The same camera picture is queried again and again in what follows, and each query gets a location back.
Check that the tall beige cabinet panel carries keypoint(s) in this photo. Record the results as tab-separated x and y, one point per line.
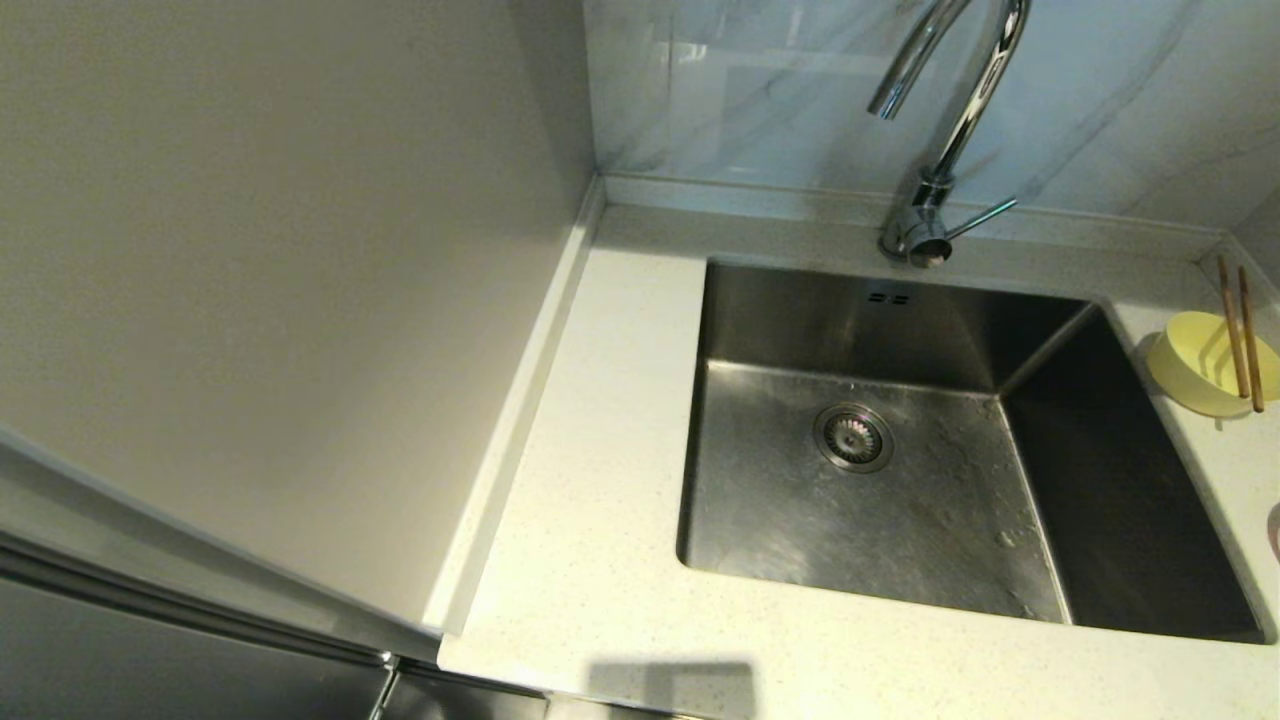
250	250

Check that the chrome gooseneck kitchen faucet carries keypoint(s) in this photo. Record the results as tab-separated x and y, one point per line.
920	215

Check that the stainless steel sink basin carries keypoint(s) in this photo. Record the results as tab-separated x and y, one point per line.
900	540

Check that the yellow plastic bowl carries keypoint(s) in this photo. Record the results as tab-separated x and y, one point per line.
1190	360

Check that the round metal drain strainer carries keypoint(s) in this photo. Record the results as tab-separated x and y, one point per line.
853	437

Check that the pink plastic bowl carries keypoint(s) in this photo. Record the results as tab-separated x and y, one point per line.
1275	530

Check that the dark grey cabinet front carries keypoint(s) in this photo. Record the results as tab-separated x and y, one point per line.
150	670

